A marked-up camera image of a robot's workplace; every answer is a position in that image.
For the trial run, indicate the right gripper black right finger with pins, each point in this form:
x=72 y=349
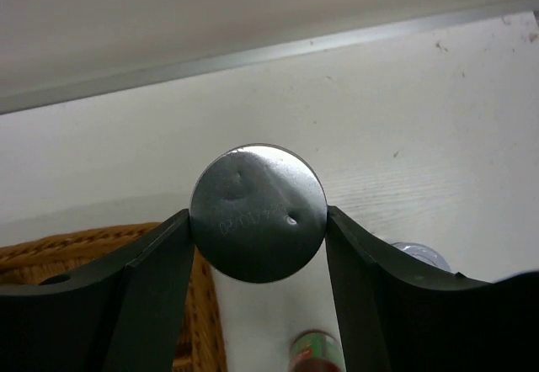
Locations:
x=396 y=313

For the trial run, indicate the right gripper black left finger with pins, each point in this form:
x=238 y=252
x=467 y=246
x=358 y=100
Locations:
x=121 y=312

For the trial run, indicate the yellow-cap red sauce bottle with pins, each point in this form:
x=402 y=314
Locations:
x=316 y=350

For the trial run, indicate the brown wicker tray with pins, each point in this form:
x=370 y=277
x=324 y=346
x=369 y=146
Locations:
x=200 y=344

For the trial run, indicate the silver-lid salt shaker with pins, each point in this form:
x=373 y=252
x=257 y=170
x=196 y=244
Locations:
x=259 y=214

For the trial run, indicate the far red-label spice jar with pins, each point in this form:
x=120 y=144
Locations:
x=424 y=254

